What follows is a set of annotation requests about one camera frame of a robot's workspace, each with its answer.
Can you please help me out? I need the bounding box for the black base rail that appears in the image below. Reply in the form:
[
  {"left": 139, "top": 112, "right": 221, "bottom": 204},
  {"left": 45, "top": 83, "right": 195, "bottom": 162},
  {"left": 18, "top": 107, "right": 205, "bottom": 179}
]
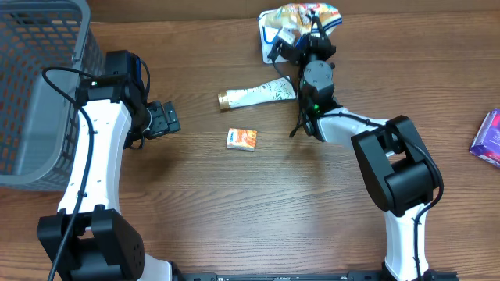
[{"left": 171, "top": 269, "right": 460, "bottom": 281}]

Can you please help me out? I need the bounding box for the left black cable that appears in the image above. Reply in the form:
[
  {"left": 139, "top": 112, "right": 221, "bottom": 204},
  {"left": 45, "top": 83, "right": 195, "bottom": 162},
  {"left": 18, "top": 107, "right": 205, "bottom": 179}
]
[{"left": 41, "top": 58, "right": 153, "bottom": 281}]

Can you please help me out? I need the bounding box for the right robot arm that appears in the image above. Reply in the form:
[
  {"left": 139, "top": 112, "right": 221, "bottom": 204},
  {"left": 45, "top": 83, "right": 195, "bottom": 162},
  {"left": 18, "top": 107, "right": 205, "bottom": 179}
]
[{"left": 268, "top": 29, "right": 444, "bottom": 280}]

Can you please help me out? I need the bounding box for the colourful snack bag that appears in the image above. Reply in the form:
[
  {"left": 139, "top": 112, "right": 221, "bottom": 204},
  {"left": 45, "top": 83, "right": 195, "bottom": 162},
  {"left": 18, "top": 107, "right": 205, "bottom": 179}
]
[{"left": 259, "top": 2, "right": 343, "bottom": 35}]

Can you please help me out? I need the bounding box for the white Pantene tube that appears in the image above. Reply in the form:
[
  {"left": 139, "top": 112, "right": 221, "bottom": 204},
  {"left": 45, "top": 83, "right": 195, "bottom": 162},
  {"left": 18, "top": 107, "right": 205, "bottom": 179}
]
[{"left": 218, "top": 76, "right": 296, "bottom": 111}]

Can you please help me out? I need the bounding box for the grey plastic mesh basket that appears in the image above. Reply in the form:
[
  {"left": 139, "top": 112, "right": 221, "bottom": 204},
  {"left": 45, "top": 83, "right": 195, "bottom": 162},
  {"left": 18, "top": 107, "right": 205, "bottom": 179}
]
[{"left": 1, "top": 0, "right": 105, "bottom": 191}]

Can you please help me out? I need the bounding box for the red purple pantyliner pack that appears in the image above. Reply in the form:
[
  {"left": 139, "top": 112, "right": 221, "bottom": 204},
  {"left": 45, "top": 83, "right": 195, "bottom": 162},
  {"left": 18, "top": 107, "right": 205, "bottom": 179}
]
[{"left": 470, "top": 108, "right": 500, "bottom": 168}]

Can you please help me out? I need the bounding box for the black cable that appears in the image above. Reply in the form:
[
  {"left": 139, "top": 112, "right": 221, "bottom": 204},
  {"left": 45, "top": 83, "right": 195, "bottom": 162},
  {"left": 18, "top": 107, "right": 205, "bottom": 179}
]
[
  {"left": 41, "top": 58, "right": 153, "bottom": 281},
  {"left": 271, "top": 58, "right": 446, "bottom": 281}
]

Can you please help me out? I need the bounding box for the small orange tissue pack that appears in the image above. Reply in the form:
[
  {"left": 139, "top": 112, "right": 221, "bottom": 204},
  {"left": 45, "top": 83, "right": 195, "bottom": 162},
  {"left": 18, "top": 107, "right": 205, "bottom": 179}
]
[{"left": 226, "top": 128, "right": 257, "bottom": 151}]

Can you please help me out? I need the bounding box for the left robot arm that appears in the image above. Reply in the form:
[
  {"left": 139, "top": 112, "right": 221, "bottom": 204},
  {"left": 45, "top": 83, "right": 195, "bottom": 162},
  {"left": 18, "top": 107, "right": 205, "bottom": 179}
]
[{"left": 37, "top": 50, "right": 182, "bottom": 281}]

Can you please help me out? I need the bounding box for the right black cable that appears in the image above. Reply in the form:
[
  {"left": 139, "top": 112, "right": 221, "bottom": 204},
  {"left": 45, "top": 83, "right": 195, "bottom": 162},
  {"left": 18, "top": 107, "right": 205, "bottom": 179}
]
[{"left": 271, "top": 58, "right": 446, "bottom": 281}]

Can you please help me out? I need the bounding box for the white barcode scanner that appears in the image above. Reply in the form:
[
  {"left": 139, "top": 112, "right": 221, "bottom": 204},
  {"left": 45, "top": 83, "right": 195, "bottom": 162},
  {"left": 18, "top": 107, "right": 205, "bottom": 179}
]
[{"left": 257, "top": 9, "right": 280, "bottom": 64}]

